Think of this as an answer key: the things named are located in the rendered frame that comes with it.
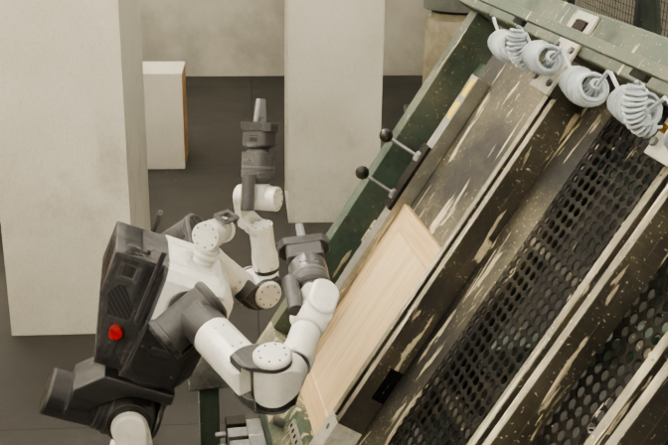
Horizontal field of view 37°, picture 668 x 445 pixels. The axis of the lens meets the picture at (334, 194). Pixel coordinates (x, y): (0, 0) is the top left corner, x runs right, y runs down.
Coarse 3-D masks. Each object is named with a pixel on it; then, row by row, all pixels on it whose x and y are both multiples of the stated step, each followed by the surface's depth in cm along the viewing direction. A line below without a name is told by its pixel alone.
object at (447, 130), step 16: (480, 80) 262; (464, 96) 263; (480, 96) 263; (448, 112) 267; (464, 112) 264; (448, 128) 264; (432, 144) 266; (448, 144) 266; (432, 160) 266; (416, 176) 267; (416, 192) 268; (400, 208) 269; (384, 224) 270; (368, 240) 272; (368, 256) 272; (352, 272) 272
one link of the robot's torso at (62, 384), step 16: (80, 368) 242; (96, 368) 239; (112, 368) 239; (48, 384) 240; (64, 384) 236; (80, 384) 235; (96, 384) 234; (112, 384) 235; (128, 384) 236; (144, 384) 237; (48, 400) 234; (64, 400) 235; (80, 400) 235; (96, 400) 236; (160, 400) 239; (64, 416) 237; (80, 416) 237; (96, 416) 238; (160, 416) 243
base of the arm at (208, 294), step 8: (200, 288) 214; (208, 288) 214; (208, 296) 213; (216, 296) 213; (216, 304) 213; (224, 312) 215; (152, 320) 213; (152, 328) 211; (160, 328) 210; (160, 336) 209; (168, 344) 210; (168, 352) 211; (176, 352) 211; (184, 352) 218
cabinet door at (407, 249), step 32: (416, 224) 256; (384, 256) 264; (416, 256) 248; (352, 288) 271; (384, 288) 255; (352, 320) 262; (384, 320) 246; (320, 352) 270; (352, 352) 253; (320, 384) 260; (320, 416) 250
